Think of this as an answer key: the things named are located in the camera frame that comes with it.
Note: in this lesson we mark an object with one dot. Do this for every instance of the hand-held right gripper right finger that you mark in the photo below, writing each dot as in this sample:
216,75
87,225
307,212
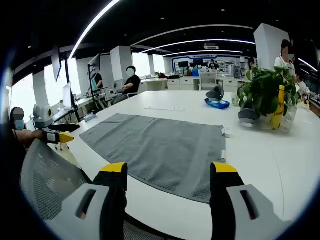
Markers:
237,215

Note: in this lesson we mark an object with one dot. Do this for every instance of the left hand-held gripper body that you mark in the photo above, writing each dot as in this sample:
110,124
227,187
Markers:
42,117

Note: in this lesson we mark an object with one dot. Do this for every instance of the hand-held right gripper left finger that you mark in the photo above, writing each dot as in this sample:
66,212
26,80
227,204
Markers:
100,212

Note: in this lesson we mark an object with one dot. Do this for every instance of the grey towel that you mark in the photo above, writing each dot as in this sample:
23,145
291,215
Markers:
160,147

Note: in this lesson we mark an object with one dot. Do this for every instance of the light blue box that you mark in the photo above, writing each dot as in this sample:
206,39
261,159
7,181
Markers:
90,118

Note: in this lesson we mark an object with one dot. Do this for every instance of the black screen stand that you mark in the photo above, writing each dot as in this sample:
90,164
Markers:
72,100

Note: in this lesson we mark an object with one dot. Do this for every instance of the white monitor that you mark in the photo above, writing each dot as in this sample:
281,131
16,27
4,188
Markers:
67,96

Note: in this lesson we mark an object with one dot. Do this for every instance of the grey mesh office chair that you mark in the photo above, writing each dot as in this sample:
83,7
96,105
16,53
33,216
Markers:
47,175

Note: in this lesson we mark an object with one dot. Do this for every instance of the white table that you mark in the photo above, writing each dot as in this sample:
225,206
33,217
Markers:
250,165

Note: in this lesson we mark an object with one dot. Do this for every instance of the black hanging screen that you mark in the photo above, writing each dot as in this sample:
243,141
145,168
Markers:
56,65

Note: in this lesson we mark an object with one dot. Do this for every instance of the white office chair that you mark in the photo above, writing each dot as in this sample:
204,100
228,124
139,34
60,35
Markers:
132,95

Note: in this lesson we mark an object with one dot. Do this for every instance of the grey curved plastic object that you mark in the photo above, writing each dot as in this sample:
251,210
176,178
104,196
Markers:
216,93
247,116

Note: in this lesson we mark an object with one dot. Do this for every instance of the long ceiling light strip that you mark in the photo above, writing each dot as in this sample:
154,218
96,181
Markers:
90,27

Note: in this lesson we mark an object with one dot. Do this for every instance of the clear glass vase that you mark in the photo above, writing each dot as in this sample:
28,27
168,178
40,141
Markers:
290,118

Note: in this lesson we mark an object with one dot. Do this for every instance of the yellow bottle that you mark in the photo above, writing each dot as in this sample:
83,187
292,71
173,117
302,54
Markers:
277,112

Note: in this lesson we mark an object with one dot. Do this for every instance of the blue wipes packet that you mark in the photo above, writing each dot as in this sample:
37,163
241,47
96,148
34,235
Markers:
217,103

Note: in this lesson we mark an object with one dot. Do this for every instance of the white cabinet row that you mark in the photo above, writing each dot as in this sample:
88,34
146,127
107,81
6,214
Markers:
180,83

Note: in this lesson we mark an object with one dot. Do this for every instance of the green potted plant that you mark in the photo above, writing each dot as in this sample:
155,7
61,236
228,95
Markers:
262,90

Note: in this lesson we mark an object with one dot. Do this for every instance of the blue container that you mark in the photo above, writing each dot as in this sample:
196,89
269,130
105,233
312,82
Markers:
195,73

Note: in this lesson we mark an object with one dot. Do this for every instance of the ceiling air vent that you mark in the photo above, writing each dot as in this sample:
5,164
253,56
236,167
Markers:
211,46

